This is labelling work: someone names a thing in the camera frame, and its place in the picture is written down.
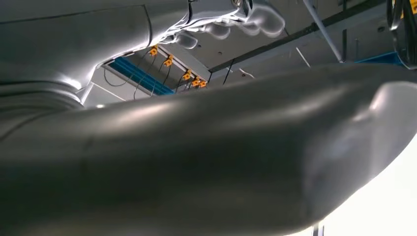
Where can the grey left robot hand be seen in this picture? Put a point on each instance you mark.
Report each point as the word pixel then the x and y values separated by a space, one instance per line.
pixel 195 156

